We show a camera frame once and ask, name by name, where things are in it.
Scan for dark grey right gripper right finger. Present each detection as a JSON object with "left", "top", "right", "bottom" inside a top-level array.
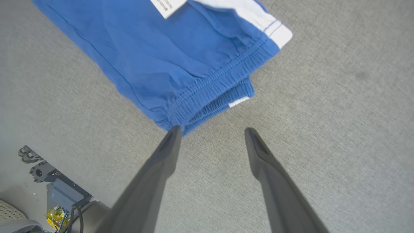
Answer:
[{"left": 244, "top": 127, "right": 331, "bottom": 233}]

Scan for blue shorts with white stripe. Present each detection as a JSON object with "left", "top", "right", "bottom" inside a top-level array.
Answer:
[{"left": 32, "top": 0, "right": 293, "bottom": 136}]

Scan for white mesh laundry basket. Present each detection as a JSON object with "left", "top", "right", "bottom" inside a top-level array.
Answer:
[{"left": 0, "top": 199, "right": 29, "bottom": 221}]

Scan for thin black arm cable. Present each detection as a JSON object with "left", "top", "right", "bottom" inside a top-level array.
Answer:
[{"left": 66, "top": 202, "right": 85, "bottom": 233}]

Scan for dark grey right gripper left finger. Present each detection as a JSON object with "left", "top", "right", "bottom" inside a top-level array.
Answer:
[{"left": 96, "top": 125, "right": 183, "bottom": 233}]

